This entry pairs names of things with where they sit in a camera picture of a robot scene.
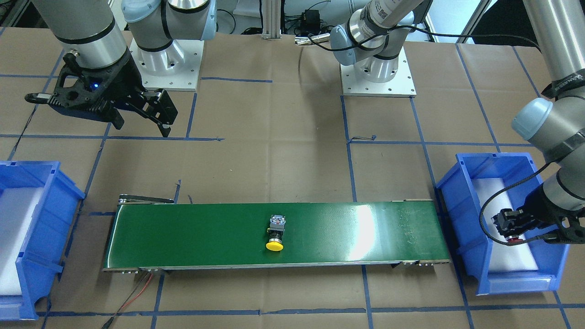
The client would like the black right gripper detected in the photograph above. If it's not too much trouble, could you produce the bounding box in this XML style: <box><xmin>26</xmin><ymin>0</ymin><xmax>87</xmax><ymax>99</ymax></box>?
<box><xmin>101</xmin><ymin>59</ymin><xmax>178</xmax><ymax>138</ymax></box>

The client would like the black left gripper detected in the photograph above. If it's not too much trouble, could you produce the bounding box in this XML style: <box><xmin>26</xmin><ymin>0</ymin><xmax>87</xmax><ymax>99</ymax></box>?
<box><xmin>492</xmin><ymin>185</ymin><xmax>560</xmax><ymax>238</ymax></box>

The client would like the yellow push button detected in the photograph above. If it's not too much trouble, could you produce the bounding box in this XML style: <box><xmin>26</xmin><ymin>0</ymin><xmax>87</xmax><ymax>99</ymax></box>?
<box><xmin>265</xmin><ymin>215</ymin><xmax>286</xmax><ymax>252</ymax></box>

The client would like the red push button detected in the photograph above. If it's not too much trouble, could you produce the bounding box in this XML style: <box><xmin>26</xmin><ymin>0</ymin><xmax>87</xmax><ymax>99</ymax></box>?
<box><xmin>505</xmin><ymin>235</ymin><xmax>525</xmax><ymax>245</ymax></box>

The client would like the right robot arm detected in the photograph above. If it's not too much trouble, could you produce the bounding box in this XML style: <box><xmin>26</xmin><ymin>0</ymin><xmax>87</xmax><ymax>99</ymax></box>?
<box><xmin>25</xmin><ymin>0</ymin><xmax>217</xmax><ymax>138</ymax></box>

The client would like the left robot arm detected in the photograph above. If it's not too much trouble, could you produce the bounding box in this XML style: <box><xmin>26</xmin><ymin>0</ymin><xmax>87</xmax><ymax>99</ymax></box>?
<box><xmin>330</xmin><ymin>0</ymin><xmax>585</xmax><ymax>246</ymax></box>

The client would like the white foam pad bin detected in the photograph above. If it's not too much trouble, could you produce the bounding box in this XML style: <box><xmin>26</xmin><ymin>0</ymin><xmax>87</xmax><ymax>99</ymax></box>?
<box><xmin>0</xmin><ymin>187</ymin><xmax>43</xmax><ymax>296</ymax></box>
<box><xmin>475</xmin><ymin>177</ymin><xmax>539</xmax><ymax>273</ymax></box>

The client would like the blue bin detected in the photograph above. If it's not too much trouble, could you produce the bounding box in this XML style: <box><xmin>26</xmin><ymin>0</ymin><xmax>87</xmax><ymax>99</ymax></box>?
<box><xmin>0</xmin><ymin>161</ymin><xmax>85</xmax><ymax>321</ymax></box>
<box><xmin>437</xmin><ymin>153</ymin><xmax>569</xmax><ymax>296</ymax></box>

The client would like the green conveyor belt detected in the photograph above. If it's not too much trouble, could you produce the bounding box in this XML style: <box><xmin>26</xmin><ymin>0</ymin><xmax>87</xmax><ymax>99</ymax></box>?
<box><xmin>103</xmin><ymin>200</ymin><xmax>451</xmax><ymax>272</ymax></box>

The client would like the braided black cable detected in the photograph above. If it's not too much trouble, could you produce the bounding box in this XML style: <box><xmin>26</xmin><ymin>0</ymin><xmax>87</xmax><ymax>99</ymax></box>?
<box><xmin>479</xmin><ymin>162</ymin><xmax>556</xmax><ymax>246</ymax></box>

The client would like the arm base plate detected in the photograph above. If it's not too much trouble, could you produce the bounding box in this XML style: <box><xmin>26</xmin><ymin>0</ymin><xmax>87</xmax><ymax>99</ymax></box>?
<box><xmin>339</xmin><ymin>47</ymin><xmax>417</xmax><ymax>98</ymax></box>
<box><xmin>129</xmin><ymin>40</ymin><xmax>205</xmax><ymax>92</ymax></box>

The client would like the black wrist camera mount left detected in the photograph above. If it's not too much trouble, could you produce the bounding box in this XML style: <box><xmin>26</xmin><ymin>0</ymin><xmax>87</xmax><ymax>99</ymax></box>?
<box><xmin>544</xmin><ymin>204</ymin><xmax>585</xmax><ymax>245</ymax></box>

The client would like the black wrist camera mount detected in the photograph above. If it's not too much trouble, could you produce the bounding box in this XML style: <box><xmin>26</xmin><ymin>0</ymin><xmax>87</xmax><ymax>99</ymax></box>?
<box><xmin>24</xmin><ymin>51</ymin><xmax>129</xmax><ymax>122</ymax></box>
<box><xmin>544</xmin><ymin>204</ymin><xmax>585</xmax><ymax>245</ymax></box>

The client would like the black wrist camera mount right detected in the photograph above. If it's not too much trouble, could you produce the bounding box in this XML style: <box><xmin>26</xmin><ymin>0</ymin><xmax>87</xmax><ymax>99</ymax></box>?
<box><xmin>24</xmin><ymin>51</ymin><xmax>129</xmax><ymax>122</ymax></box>

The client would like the aluminium frame post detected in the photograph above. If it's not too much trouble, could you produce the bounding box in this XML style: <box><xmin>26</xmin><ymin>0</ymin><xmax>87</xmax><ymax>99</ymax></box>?
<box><xmin>260</xmin><ymin>0</ymin><xmax>285</xmax><ymax>40</ymax></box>

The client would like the red black conveyor wire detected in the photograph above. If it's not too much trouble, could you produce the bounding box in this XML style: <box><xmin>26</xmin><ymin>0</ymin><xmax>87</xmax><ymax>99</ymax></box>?
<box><xmin>101</xmin><ymin>273</ymin><xmax>154</xmax><ymax>329</ymax></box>

